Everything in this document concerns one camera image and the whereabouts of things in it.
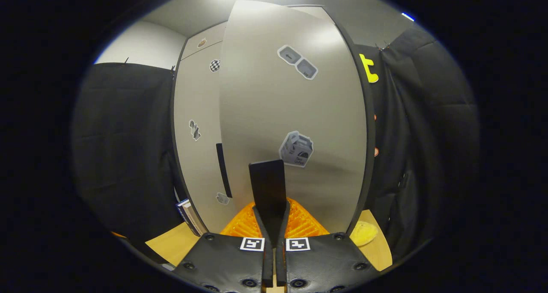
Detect grey cabinet door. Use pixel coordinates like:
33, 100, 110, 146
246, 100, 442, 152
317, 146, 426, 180
173, 41, 234, 234
219, 0, 368, 236

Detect blue white book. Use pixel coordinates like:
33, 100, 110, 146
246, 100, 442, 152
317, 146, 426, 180
176, 199, 208, 237

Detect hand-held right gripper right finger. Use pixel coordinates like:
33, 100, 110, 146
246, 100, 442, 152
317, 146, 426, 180
274, 198, 379, 293

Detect grey double-door shoe cabinet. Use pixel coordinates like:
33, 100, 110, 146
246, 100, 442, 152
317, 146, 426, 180
170, 4, 377, 238

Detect yellow round sponge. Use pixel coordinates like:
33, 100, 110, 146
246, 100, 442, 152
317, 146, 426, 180
350, 222, 379, 247

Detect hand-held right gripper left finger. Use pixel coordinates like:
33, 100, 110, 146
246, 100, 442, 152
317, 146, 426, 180
173, 201, 275, 293

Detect black backdrop cloth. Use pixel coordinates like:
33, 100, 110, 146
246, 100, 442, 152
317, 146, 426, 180
71, 62, 190, 243
357, 45, 401, 219
380, 27, 481, 260

